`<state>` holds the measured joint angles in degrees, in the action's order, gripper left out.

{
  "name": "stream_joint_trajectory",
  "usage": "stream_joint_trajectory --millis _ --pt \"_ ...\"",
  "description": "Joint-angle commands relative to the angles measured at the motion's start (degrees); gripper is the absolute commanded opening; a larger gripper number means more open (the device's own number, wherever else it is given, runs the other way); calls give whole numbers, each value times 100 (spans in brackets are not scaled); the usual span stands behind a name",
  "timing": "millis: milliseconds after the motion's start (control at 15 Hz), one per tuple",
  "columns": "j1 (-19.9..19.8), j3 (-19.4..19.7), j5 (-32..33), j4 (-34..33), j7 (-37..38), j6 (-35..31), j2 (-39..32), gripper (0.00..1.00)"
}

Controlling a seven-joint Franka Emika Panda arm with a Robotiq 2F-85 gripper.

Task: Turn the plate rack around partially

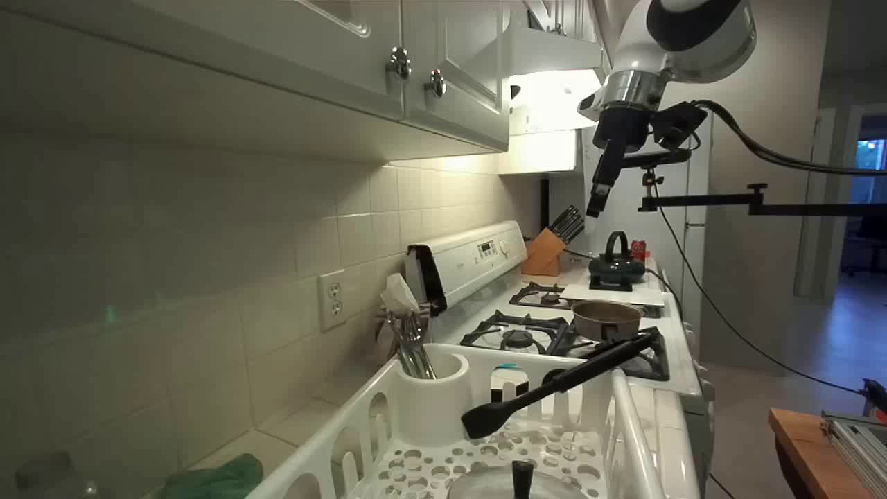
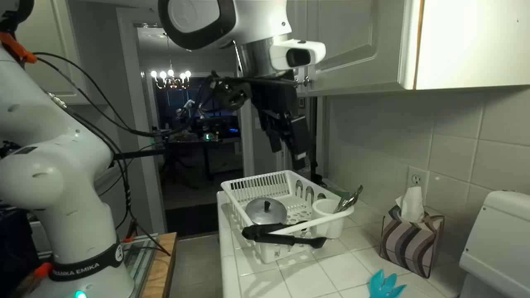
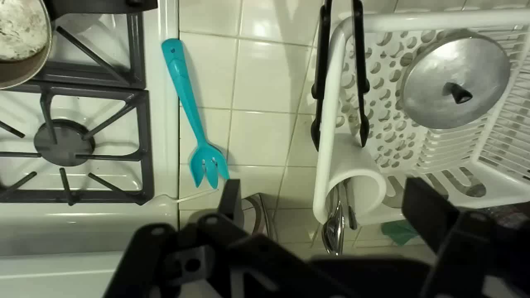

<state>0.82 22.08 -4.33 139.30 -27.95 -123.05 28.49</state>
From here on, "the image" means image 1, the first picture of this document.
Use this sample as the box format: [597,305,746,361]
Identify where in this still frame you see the white wall outlet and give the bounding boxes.
[320,270,349,331]

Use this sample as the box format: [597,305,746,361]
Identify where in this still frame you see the white upper cabinets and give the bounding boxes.
[0,0,508,162]

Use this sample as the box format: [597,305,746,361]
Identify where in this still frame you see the white gas stove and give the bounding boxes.
[405,221,701,398]

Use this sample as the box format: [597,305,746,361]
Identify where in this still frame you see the metal utensils in cup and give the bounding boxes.
[374,273,432,381]

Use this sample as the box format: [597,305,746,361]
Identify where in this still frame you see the white range hood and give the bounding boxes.
[498,23,605,174]

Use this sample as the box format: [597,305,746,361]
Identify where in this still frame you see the white utensil cup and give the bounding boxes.
[396,350,471,446]

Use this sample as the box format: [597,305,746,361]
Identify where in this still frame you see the wooden knife block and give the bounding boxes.
[520,206,584,277]

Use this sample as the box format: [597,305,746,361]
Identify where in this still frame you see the black camera arm mount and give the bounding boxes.
[624,149,887,216]

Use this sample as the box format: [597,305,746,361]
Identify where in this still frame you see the black kettle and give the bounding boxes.
[587,230,647,292]

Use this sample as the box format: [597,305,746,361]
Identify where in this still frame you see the white plastic dish rack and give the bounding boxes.
[246,345,665,499]

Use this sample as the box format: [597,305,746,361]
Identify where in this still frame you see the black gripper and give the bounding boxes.
[587,106,648,216]

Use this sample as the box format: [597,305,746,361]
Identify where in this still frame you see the black spatula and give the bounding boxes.
[460,328,658,439]

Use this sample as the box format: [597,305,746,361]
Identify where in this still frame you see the wooden side table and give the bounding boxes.
[769,409,887,499]

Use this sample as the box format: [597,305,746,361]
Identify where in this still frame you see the green cloth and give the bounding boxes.
[153,452,264,499]

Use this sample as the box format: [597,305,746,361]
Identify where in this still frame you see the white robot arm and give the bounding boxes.
[581,0,756,216]

